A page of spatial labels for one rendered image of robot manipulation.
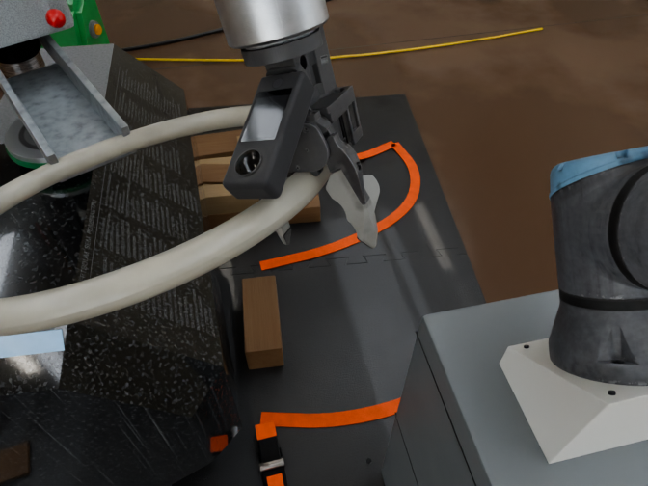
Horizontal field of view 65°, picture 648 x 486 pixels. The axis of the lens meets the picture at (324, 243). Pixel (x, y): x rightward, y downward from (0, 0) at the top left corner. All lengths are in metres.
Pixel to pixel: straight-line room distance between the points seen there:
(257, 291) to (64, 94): 1.00
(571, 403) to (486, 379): 0.17
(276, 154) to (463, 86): 2.74
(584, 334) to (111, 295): 0.55
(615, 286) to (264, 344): 1.20
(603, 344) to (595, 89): 2.73
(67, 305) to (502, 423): 0.63
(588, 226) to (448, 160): 1.92
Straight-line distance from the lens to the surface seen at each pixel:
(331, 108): 0.47
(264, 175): 0.40
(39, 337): 1.04
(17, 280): 1.12
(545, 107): 3.08
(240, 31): 0.44
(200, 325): 1.17
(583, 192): 0.69
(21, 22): 1.13
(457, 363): 0.87
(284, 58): 0.45
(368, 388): 1.75
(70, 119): 0.98
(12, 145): 1.34
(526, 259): 2.21
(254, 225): 0.43
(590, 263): 0.70
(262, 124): 0.44
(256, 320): 1.74
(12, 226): 1.23
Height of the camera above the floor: 1.60
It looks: 49 degrees down
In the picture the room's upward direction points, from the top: straight up
